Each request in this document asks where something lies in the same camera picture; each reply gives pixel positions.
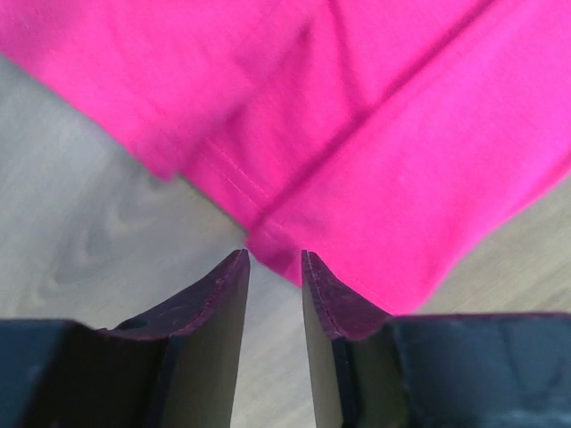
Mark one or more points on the pink t shirt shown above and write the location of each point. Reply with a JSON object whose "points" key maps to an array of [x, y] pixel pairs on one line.
{"points": [[389, 137]]}

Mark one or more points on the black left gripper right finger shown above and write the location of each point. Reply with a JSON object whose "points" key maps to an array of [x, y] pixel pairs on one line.
{"points": [[372, 369]]}

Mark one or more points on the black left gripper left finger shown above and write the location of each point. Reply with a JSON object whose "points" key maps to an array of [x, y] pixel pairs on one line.
{"points": [[174, 365]]}

